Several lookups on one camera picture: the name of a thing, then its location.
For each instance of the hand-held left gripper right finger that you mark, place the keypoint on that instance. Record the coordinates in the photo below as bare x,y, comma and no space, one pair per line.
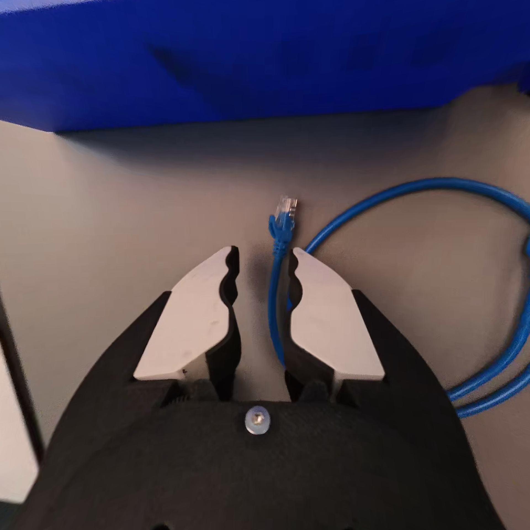
335,331

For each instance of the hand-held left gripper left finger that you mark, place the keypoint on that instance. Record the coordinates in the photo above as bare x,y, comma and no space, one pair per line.
186,327

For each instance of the blue plastic bin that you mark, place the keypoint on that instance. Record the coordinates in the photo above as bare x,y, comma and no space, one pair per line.
248,62

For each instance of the white rounded plate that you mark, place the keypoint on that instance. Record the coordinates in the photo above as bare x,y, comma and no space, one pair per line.
14,434

